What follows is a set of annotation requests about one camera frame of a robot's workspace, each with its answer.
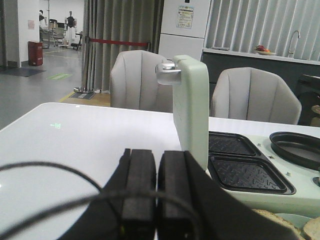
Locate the red bin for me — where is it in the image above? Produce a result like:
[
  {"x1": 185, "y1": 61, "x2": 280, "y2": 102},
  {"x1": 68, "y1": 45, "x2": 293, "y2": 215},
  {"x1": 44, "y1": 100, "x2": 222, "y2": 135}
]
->
[{"x1": 28, "y1": 41, "x2": 43, "y2": 67}]

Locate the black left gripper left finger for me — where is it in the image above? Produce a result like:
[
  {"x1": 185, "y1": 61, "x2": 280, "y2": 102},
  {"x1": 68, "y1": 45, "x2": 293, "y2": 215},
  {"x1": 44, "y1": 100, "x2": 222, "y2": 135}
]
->
[{"x1": 60, "y1": 148, "x2": 156, "y2": 240}]

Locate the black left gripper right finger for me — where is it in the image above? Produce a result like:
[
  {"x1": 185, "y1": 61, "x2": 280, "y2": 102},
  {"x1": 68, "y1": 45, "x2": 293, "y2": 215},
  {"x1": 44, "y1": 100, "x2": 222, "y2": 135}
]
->
[{"x1": 158, "y1": 150, "x2": 302, "y2": 240}]

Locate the chrome faucet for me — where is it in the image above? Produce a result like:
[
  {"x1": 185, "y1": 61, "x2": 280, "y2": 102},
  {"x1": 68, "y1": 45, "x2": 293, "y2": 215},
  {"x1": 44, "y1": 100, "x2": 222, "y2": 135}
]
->
[{"x1": 287, "y1": 30, "x2": 301, "y2": 58}]

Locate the black thin cable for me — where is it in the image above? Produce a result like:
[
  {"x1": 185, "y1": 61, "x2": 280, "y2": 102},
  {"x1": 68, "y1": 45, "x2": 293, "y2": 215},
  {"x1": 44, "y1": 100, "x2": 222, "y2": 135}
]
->
[{"x1": 0, "y1": 161, "x2": 201, "y2": 240}]

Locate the light green plate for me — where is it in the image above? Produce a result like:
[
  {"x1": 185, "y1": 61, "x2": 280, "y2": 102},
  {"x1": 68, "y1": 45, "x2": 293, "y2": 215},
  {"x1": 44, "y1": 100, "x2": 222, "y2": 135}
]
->
[{"x1": 276, "y1": 213, "x2": 312, "y2": 230}]

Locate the beige chair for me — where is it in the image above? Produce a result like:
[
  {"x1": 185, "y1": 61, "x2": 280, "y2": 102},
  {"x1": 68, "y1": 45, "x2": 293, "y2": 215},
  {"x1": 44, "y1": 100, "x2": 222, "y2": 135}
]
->
[
  {"x1": 110, "y1": 50, "x2": 173, "y2": 113},
  {"x1": 209, "y1": 67, "x2": 302, "y2": 125}
]

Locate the green breakfast maker base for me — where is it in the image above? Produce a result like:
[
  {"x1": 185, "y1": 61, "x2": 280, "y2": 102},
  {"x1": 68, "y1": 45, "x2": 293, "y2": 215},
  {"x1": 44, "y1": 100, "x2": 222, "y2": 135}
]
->
[{"x1": 208, "y1": 132, "x2": 320, "y2": 218}]

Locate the fruit plate on counter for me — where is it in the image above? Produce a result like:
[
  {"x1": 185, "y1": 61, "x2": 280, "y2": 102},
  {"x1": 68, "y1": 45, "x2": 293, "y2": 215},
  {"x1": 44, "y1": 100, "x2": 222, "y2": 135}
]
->
[{"x1": 254, "y1": 45, "x2": 276, "y2": 56}]

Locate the black round frying pan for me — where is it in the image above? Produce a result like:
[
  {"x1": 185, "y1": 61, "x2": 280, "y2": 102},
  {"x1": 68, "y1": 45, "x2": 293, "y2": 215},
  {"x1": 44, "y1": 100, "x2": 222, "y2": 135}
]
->
[{"x1": 269, "y1": 131, "x2": 320, "y2": 171}]

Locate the left beige chair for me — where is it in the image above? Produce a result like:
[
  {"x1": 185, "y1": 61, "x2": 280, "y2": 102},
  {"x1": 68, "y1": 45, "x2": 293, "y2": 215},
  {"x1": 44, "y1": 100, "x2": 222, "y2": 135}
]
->
[{"x1": 110, "y1": 50, "x2": 173, "y2": 113}]

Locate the grey curtain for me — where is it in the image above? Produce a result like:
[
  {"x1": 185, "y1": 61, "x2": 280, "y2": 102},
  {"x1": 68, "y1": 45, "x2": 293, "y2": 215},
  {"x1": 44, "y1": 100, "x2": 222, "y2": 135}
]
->
[{"x1": 83, "y1": 0, "x2": 164, "y2": 91}]

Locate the white refrigerator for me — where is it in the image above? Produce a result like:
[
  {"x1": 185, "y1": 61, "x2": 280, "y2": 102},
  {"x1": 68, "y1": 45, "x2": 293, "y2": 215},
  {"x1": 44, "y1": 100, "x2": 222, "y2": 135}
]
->
[{"x1": 158, "y1": 0, "x2": 211, "y2": 60}]

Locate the red barrier belt post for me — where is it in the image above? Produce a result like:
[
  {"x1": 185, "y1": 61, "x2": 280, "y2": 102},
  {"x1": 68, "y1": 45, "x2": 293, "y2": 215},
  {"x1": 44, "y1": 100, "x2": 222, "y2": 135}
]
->
[{"x1": 73, "y1": 36, "x2": 151, "y2": 94}]

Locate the dark counter cabinet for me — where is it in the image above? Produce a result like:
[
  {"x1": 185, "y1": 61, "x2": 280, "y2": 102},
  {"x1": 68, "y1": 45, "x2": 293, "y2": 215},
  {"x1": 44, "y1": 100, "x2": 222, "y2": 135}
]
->
[{"x1": 202, "y1": 48, "x2": 320, "y2": 97}]

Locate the bread slice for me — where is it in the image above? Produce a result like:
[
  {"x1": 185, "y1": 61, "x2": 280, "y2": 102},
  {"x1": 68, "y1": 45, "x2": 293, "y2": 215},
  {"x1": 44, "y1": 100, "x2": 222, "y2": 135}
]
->
[
  {"x1": 303, "y1": 217, "x2": 320, "y2": 240},
  {"x1": 252, "y1": 209, "x2": 304, "y2": 240}
]

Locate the right beige chair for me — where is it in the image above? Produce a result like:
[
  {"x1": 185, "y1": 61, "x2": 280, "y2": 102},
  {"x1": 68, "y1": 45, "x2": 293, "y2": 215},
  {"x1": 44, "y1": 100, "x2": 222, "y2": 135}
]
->
[{"x1": 209, "y1": 67, "x2": 302, "y2": 125}]

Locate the green sandwich maker lid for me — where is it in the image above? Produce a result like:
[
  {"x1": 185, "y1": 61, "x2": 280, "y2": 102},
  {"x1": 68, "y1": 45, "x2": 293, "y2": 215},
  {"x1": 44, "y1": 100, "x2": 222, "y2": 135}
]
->
[{"x1": 155, "y1": 55, "x2": 210, "y2": 171}]

